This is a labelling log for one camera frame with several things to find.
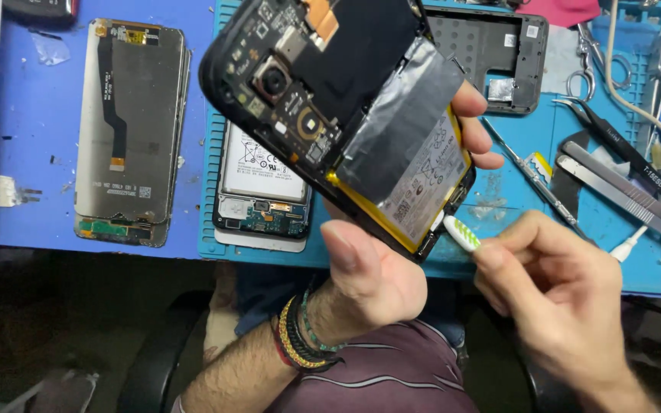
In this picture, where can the person's right hand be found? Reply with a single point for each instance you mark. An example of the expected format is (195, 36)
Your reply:
(566, 304)

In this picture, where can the person's left hand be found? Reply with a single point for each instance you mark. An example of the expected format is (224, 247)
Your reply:
(382, 287)

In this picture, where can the white green toothbrush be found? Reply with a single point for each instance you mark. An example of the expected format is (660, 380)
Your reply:
(461, 232)

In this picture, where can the black phone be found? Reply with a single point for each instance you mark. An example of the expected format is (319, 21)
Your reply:
(284, 74)

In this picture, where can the person's maroon striped shirt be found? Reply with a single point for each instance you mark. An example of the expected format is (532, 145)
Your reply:
(388, 378)

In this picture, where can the person's blue jeans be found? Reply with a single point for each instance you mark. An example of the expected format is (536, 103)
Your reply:
(267, 298)

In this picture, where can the yellow-edged phone battery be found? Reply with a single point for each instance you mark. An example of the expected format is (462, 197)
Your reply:
(416, 166)

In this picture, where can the silver tweezers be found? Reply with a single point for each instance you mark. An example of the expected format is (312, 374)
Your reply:
(623, 192)

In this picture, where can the thin metal screwdriver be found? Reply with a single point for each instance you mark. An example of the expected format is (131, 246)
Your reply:
(531, 175)

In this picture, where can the yellow-backed razor blade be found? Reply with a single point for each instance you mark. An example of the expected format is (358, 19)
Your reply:
(540, 165)

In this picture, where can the opened phone with white battery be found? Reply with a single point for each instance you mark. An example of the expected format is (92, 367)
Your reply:
(259, 178)

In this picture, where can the black tweezers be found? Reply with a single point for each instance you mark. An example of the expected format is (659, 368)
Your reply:
(611, 140)

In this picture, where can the blue repair mat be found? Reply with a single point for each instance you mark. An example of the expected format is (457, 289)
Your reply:
(583, 126)

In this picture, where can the black chair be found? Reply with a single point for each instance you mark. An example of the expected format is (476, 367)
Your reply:
(152, 355)

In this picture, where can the white tissue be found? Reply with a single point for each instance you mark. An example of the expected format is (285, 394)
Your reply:
(560, 63)

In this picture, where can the silver scissors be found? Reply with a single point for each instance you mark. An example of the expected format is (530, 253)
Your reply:
(584, 57)

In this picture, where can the pink cloth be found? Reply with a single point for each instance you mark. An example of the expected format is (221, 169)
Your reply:
(560, 11)

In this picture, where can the phone display assembly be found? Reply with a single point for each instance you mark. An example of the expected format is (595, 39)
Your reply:
(132, 126)

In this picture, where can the small white metal part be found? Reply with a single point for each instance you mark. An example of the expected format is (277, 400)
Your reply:
(3, 190)

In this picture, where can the clear plastic film scrap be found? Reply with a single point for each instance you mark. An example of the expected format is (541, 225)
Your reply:
(49, 47)

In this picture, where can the dark device with red edge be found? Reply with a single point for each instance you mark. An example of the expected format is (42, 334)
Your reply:
(38, 8)

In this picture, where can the black phone back frame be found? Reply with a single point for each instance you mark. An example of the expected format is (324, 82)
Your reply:
(528, 69)

